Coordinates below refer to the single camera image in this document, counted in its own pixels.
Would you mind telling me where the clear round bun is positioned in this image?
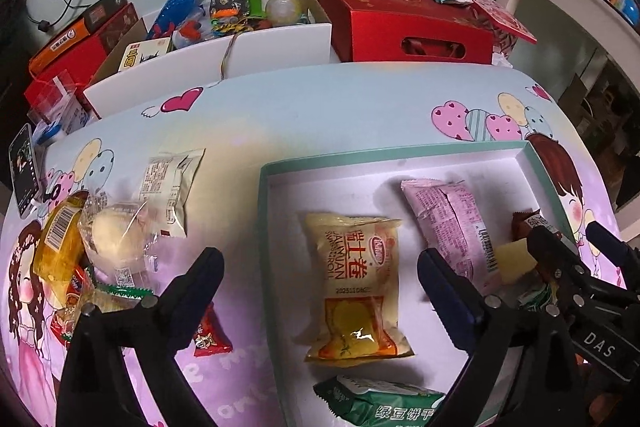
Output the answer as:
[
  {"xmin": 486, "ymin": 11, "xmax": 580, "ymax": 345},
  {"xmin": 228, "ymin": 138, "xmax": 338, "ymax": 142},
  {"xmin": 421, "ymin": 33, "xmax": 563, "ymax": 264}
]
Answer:
[{"xmin": 80, "ymin": 199, "xmax": 161, "ymax": 288}]

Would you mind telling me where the clear plastic ball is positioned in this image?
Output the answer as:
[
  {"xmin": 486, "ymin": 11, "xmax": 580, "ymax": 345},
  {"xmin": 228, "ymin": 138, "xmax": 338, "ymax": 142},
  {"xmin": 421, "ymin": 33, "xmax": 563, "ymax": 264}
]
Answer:
[{"xmin": 265, "ymin": 0, "xmax": 301, "ymax": 26}]

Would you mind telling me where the pale yellow pastry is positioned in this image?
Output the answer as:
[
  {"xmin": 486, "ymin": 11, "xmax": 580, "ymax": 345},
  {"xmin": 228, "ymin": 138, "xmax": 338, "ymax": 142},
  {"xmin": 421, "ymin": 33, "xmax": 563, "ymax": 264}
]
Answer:
[{"xmin": 495, "ymin": 239, "xmax": 541, "ymax": 285}]

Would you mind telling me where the grey black-white snack packet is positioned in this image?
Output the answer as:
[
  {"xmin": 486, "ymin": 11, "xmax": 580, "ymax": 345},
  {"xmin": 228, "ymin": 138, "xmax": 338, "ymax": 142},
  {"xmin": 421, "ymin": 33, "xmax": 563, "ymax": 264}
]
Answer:
[{"xmin": 517, "ymin": 282, "xmax": 561, "ymax": 313}]

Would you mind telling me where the pink snack packet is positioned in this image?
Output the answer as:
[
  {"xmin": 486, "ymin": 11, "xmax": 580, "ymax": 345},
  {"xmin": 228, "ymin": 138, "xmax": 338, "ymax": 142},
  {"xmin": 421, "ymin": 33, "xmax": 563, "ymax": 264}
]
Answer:
[{"xmin": 400, "ymin": 178, "xmax": 506, "ymax": 295}]

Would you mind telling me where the small red candy packet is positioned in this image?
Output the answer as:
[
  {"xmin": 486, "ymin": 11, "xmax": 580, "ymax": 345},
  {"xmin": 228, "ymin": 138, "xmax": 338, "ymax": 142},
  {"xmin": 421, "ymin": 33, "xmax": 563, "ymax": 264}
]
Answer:
[{"xmin": 192, "ymin": 302, "xmax": 234, "ymax": 358}]

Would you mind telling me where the red snack packet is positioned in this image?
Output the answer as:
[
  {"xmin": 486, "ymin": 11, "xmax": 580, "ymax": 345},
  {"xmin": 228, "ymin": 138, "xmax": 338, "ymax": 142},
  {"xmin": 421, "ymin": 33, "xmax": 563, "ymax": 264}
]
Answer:
[{"xmin": 47, "ymin": 267, "xmax": 96, "ymax": 348}]

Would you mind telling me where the clear plastic box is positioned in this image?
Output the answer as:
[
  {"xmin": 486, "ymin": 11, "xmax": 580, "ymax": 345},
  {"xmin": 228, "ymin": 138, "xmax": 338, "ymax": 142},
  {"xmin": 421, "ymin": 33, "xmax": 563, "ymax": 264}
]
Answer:
[{"xmin": 27, "ymin": 77, "xmax": 93, "ymax": 145}]

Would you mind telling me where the white cardboard storage box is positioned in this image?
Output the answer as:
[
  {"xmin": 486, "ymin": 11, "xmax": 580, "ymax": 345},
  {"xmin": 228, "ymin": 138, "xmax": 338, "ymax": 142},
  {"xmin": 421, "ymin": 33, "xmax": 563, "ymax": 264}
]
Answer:
[{"xmin": 82, "ymin": 0, "xmax": 333, "ymax": 120}]

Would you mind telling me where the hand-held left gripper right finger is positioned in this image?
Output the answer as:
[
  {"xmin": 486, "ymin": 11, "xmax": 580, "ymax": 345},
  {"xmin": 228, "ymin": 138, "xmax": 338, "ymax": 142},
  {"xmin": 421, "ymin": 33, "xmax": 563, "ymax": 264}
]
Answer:
[{"xmin": 418, "ymin": 249, "xmax": 596, "ymax": 427}]

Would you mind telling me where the red flat box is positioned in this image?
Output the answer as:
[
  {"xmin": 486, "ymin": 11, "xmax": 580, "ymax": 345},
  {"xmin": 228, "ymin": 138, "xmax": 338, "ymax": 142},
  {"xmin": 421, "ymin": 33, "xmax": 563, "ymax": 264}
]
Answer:
[{"xmin": 24, "ymin": 2, "xmax": 141, "ymax": 118}]

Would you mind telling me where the blue bottle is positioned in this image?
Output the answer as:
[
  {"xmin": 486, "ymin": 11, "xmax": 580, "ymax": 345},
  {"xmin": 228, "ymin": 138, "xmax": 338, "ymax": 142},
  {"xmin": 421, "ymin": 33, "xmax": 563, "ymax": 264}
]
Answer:
[{"xmin": 152, "ymin": 0, "xmax": 205, "ymax": 40}]

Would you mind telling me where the black phone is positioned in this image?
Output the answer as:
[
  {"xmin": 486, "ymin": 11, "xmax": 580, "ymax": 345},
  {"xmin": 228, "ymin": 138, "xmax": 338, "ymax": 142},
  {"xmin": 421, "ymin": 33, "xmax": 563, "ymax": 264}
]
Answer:
[{"xmin": 9, "ymin": 123, "xmax": 41, "ymax": 219}]

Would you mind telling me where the yellow roll cake packet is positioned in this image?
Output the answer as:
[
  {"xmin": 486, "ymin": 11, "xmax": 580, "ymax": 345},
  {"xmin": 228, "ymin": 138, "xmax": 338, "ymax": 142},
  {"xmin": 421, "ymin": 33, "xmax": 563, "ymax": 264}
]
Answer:
[{"xmin": 298, "ymin": 212, "xmax": 416, "ymax": 364}]

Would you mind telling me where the yellow barcode snack packet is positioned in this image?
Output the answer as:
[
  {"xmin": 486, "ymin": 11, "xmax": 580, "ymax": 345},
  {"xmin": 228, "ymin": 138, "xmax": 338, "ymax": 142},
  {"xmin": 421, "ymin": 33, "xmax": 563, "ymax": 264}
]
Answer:
[{"xmin": 32, "ymin": 194, "xmax": 88, "ymax": 303}]

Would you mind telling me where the clear green-trim snack packet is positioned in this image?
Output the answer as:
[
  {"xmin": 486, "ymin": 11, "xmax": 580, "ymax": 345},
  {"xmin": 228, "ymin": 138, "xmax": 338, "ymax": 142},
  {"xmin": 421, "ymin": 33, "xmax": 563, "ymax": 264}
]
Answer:
[{"xmin": 82, "ymin": 279, "xmax": 153, "ymax": 315}]

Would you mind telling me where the orange and black box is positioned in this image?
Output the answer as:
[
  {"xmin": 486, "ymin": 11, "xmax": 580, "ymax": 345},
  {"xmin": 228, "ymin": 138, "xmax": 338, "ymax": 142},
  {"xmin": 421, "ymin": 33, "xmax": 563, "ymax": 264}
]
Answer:
[{"xmin": 28, "ymin": 0, "xmax": 128, "ymax": 78}]

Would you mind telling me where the red gift box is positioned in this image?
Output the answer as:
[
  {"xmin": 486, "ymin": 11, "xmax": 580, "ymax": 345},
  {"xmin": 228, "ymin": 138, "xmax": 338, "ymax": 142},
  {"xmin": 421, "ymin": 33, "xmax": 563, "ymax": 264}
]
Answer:
[{"xmin": 316, "ymin": 0, "xmax": 496, "ymax": 65}]

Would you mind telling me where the red patterned box lid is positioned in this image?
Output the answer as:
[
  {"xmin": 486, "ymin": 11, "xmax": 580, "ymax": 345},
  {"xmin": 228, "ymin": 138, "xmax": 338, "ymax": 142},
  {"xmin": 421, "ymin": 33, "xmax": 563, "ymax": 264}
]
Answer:
[{"xmin": 467, "ymin": 0, "xmax": 538, "ymax": 68}]

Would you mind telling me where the thin beige cord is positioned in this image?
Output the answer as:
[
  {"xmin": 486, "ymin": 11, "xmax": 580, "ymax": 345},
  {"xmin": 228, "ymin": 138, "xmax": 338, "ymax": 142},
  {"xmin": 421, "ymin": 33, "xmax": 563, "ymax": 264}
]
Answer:
[{"xmin": 220, "ymin": 19, "xmax": 251, "ymax": 82}]

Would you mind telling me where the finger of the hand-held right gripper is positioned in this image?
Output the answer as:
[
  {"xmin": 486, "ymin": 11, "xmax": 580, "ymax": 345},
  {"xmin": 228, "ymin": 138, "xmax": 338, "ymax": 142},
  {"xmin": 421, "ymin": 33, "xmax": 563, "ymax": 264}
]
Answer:
[
  {"xmin": 527, "ymin": 226, "xmax": 593, "ymax": 323},
  {"xmin": 587, "ymin": 222, "xmax": 640, "ymax": 290}
]

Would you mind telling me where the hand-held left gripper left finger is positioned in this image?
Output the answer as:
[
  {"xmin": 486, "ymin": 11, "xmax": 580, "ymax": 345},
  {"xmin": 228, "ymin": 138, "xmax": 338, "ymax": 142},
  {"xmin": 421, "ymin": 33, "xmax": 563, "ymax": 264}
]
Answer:
[{"xmin": 55, "ymin": 248, "xmax": 226, "ymax": 427}]

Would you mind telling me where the shallow green cardboard box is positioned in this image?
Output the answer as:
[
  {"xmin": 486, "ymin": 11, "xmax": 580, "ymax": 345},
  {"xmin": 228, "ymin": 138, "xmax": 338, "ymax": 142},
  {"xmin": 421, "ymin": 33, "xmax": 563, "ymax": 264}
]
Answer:
[{"xmin": 260, "ymin": 139, "xmax": 576, "ymax": 427}]

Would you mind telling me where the green biscuit packet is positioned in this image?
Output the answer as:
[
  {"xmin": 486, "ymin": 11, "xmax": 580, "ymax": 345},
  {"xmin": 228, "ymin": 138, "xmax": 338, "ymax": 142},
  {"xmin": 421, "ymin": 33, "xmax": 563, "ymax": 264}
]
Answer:
[{"xmin": 312, "ymin": 374, "xmax": 447, "ymax": 427}]

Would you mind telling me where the beige printed snack packet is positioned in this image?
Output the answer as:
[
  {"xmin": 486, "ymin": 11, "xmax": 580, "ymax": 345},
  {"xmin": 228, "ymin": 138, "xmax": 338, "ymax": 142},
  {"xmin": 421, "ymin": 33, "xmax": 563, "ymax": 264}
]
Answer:
[{"xmin": 134, "ymin": 148, "xmax": 207, "ymax": 239}]

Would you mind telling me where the cartoon printed cloth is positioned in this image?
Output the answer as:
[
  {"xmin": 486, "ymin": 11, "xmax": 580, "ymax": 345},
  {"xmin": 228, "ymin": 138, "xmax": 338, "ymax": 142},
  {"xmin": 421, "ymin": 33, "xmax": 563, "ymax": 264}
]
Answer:
[{"xmin": 0, "ymin": 62, "xmax": 608, "ymax": 427}]

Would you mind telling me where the small cream card box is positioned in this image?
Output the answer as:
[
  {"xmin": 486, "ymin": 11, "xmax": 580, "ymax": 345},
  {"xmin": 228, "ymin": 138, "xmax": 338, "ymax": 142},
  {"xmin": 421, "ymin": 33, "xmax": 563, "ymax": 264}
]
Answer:
[{"xmin": 117, "ymin": 38, "xmax": 173, "ymax": 72}]

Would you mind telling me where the colourful toy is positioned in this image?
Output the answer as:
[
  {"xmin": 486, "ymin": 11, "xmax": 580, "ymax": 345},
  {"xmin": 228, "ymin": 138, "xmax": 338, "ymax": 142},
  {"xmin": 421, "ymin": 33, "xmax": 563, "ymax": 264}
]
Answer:
[{"xmin": 209, "ymin": 0, "xmax": 253, "ymax": 38}]

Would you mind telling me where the brown small snack packet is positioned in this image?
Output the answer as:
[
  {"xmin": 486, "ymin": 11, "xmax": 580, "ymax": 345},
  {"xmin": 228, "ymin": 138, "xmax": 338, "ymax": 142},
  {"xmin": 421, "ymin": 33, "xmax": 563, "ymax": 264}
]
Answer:
[{"xmin": 511, "ymin": 208, "xmax": 561, "ymax": 240}]

